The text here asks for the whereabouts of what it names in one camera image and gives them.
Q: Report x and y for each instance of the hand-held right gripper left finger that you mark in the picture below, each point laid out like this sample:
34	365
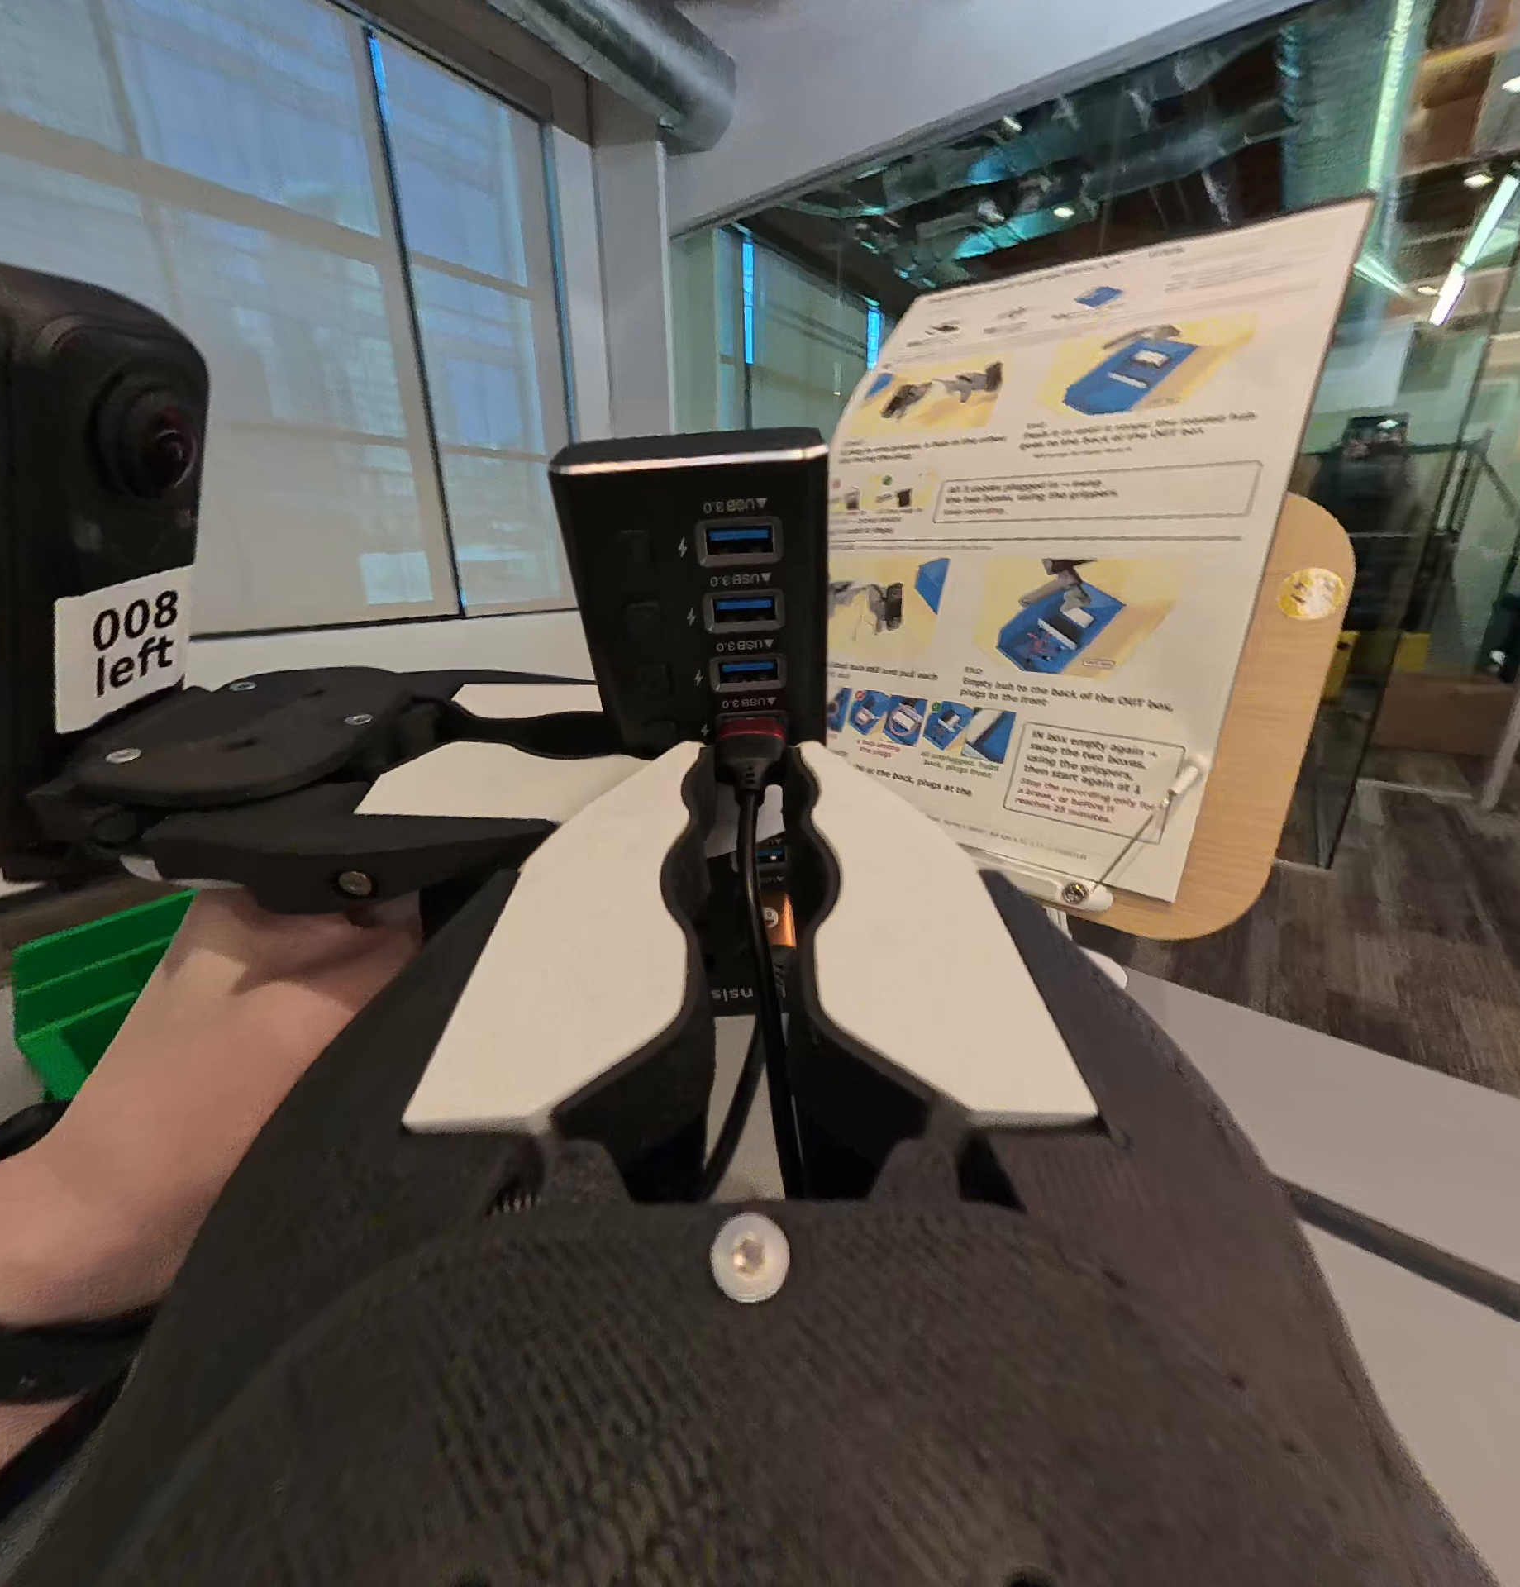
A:
563	978

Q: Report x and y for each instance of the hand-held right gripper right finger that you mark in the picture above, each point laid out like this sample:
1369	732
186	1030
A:
946	992

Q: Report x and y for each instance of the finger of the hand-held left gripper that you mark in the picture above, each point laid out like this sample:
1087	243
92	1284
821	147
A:
538	701
489	787

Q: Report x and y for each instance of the black usb hub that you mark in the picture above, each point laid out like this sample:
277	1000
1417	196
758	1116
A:
612	496

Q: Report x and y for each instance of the person's left forearm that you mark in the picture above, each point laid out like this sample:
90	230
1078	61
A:
16	1445

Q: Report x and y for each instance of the person's left hand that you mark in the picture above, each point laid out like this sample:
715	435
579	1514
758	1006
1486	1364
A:
189	1053

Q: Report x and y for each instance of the large window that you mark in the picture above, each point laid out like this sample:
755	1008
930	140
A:
277	372

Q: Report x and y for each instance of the green plastic bin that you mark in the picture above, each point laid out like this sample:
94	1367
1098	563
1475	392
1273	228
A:
79	992

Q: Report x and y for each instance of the printed instruction sheet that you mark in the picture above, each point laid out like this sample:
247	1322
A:
1083	496

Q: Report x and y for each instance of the yellow smiley sticker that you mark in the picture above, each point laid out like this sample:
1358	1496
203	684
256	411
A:
1313	595

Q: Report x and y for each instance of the silver ventilation duct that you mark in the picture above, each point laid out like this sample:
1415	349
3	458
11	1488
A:
637	61

